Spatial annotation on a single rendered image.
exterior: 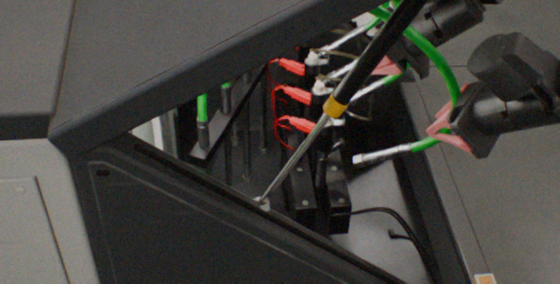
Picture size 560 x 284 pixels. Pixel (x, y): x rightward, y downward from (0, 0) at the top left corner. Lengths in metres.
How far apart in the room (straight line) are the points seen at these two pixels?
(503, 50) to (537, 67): 0.04
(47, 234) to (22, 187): 0.07
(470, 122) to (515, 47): 0.14
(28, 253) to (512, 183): 2.16
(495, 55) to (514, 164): 1.99
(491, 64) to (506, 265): 1.70
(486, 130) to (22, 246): 0.56
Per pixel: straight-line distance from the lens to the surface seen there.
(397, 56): 1.02
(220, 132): 1.17
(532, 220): 2.64
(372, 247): 1.37
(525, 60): 0.83
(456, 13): 0.99
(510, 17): 3.58
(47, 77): 0.68
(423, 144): 1.02
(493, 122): 0.91
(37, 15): 0.76
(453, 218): 1.29
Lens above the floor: 1.92
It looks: 43 degrees down
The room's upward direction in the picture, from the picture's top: 2 degrees clockwise
